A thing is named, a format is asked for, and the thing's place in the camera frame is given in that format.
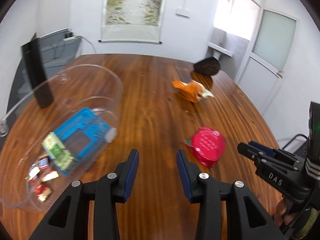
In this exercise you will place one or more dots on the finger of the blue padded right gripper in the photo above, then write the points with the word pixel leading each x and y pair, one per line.
pixel 262 148

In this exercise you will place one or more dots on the blue plastic basket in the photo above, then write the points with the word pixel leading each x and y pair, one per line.
pixel 83 134

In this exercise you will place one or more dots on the orange snack bag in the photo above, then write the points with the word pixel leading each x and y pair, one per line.
pixel 192 91

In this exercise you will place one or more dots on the white frosted glass door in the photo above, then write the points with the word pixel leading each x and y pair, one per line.
pixel 263 68

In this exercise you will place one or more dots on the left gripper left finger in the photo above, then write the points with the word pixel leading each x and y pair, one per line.
pixel 68 216

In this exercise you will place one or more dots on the white wall sink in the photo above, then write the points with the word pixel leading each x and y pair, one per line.
pixel 217 44

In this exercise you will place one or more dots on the red snack packet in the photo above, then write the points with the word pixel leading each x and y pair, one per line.
pixel 207 146

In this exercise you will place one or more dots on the white wall switch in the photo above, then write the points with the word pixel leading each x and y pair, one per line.
pixel 183 12

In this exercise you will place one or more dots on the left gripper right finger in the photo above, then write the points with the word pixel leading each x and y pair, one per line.
pixel 246 217

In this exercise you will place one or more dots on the right hand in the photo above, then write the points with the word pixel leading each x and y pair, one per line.
pixel 281 216

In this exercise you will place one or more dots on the red candy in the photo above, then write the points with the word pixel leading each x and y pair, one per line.
pixel 42 192
pixel 43 162

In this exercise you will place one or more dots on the dark brown patterned pouch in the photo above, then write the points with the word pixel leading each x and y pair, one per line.
pixel 207 67

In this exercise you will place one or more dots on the wall scroll painting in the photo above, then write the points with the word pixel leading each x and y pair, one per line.
pixel 136 21

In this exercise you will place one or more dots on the green yellow carton box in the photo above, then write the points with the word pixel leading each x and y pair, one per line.
pixel 57 152

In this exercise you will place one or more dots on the clear plastic bin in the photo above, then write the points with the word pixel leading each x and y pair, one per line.
pixel 26 125

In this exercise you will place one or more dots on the grey side cabinet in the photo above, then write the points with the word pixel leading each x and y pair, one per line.
pixel 57 49

